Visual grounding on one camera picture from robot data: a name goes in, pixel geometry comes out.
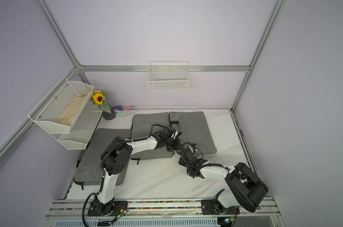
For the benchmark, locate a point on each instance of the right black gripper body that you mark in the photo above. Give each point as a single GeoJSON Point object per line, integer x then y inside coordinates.
{"type": "Point", "coordinates": [182, 161]}

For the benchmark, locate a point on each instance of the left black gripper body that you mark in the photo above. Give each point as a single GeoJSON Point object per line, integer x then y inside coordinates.
{"type": "Point", "coordinates": [172, 144]}

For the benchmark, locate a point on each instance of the grey laptop bag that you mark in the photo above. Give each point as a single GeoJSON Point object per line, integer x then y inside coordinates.
{"type": "Point", "coordinates": [88, 167]}
{"type": "Point", "coordinates": [141, 126]}
{"type": "Point", "coordinates": [194, 128]}

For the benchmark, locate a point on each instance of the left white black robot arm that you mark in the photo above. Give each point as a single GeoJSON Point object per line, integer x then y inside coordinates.
{"type": "Point", "coordinates": [114, 160]}

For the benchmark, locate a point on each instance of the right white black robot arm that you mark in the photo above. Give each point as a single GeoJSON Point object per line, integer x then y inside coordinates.
{"type": "Point", "coordinates": [247, 190]}

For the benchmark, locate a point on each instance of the pastel toy mushrooms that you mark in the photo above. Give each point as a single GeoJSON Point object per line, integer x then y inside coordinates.
{"type": "Point", "coordinates": [120, 109]}

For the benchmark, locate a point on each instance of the artificial sunflower bouquet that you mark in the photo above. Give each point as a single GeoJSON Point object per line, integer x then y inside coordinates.
{"type": "Point", "coordinates": [100, 100]}

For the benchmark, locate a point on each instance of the lower white mesh shelf basket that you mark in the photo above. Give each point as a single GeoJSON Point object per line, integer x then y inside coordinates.
{"type": "Point", "coordinates": [83, 129]}

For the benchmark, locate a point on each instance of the white mesh shelf basket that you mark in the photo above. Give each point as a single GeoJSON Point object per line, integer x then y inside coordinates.
{"type": "Point", "coordinates": [50, 107]}
{"type": "Point", "coordinates": [83, 129]}

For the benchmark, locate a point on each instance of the beige cloth in basket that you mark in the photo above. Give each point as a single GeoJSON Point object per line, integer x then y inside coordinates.
{"type": "Point", "coordinates": [69, 114]}

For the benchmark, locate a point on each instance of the upper white mesh shelf basket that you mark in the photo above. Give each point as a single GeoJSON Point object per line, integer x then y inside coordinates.
{"type": "Point", "coordinates": [50, 107]}

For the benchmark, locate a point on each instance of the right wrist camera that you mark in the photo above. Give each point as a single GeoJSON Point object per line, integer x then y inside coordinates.
{"type": "Point", "coordinates": [194, 147]}

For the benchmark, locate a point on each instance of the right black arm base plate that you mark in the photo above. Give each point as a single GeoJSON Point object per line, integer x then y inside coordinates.
{"type": "Point", "coordinates": [211, 207]}

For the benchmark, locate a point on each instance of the white wire wall basket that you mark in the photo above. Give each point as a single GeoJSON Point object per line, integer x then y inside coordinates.
{"type": "Point", "coordinates": [168, 76]}

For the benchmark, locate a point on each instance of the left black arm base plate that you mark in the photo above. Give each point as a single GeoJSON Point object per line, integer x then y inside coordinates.
{"type": "Point", "coordinates": [112, 208]}

